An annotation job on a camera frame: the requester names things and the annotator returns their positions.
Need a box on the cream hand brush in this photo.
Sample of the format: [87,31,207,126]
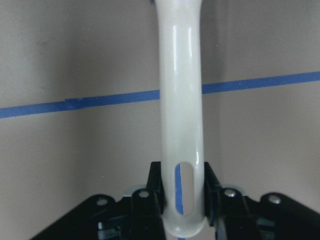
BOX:
[155,0,205,238]

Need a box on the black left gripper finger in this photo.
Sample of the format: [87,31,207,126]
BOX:
[130,161,166,240]

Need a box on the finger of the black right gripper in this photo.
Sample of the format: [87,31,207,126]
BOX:
[204,162,259,240]

